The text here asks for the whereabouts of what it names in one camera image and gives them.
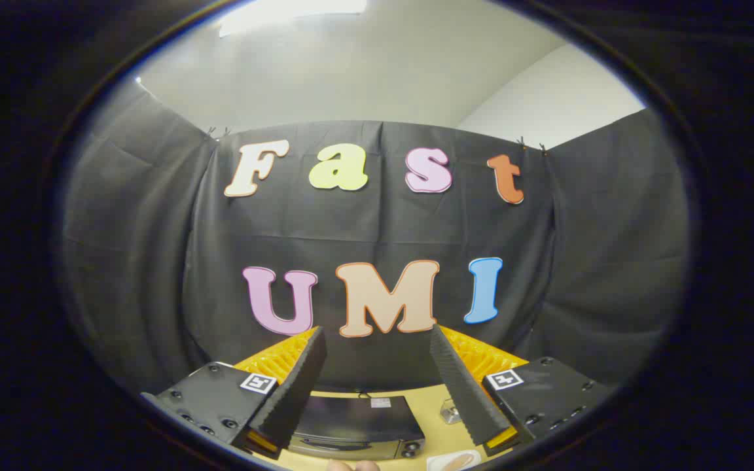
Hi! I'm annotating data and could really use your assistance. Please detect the ceiling light panel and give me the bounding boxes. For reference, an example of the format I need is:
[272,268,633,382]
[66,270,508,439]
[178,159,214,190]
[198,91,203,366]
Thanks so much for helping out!
[219,0,368,38]

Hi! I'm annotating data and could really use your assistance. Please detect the black toaster oven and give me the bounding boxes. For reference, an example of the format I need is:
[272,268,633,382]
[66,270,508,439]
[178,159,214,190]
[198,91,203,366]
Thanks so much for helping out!
[287,394,425,461]

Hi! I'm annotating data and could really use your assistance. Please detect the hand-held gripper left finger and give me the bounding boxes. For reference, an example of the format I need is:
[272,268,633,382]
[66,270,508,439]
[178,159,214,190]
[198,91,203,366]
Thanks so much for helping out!
[140,326,327,460]

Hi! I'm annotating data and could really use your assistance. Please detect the white square plate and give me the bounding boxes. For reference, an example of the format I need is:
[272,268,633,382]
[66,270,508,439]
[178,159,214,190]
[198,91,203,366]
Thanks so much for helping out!
[425,449,482,471]

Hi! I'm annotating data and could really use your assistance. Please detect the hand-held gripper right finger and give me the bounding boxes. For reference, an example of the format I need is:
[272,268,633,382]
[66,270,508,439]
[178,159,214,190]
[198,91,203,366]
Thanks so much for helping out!
[429,324,613,458]

